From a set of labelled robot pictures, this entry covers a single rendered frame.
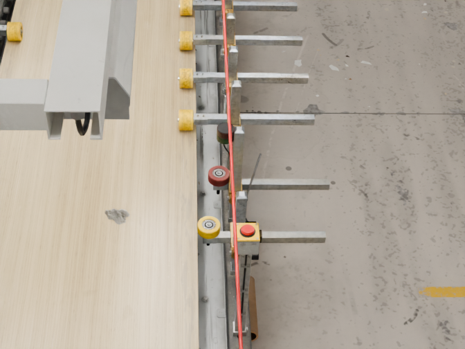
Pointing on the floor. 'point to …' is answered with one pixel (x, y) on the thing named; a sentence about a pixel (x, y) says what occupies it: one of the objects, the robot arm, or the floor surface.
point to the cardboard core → (252, 309)
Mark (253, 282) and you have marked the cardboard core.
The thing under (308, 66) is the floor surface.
